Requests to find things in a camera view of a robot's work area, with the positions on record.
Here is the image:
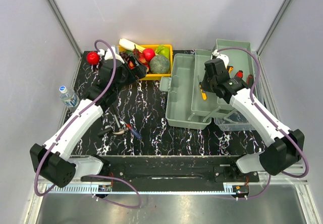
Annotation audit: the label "yellow utility knife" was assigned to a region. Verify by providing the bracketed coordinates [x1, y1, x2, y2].
[199, 84, 207, 100]

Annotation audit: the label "red handled pliers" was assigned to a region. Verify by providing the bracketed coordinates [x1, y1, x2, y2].
[235, 70, 243, 79]

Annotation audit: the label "clear plastic tool box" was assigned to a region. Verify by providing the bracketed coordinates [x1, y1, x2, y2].
[160, 38, 264, 132]

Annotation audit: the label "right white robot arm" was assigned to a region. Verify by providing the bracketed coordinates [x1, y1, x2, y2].
[202, 58, 305, 182]

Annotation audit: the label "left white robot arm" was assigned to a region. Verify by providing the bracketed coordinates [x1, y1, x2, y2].
[30, 55, 146, 188]

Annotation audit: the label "red lychee fruit bunch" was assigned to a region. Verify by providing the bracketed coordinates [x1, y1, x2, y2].
[138, 56, 149, 70]

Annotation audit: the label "dark purple grape bunch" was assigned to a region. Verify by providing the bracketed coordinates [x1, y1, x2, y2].
[119, 51, 129, 59]

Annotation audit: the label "yellow plastic tray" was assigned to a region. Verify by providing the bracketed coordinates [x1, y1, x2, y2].
[118, 44, 174, 80]

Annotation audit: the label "white radish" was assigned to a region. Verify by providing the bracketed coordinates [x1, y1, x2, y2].
[119, 38, 145, 52]

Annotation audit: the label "red apple in tray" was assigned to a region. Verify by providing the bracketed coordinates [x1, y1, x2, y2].
[142, 48, 155, 62]

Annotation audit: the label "red apple on table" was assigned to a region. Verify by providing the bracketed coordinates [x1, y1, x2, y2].
[86, 51, 100, 65]

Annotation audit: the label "green netted melon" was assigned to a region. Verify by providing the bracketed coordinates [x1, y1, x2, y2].
[149, 55, 171, 74]

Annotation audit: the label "green pepper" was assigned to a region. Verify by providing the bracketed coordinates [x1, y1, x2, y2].
[155, 44, 170, 59]

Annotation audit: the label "plastic water bottle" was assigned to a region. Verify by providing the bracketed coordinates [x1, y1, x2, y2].
[59, 86, 79, 108]

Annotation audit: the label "silver pliers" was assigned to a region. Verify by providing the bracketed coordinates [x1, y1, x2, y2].
[113, 124, 128, 135]

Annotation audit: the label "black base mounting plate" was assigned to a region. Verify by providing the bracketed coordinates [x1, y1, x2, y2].
[80, 155, 260, 192]

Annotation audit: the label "black handled tool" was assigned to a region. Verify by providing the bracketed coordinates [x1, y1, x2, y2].
[98, 127, 113, 137]

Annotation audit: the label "aluminium frame rail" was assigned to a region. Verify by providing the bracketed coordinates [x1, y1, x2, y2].
[34, 179, 88, 196]

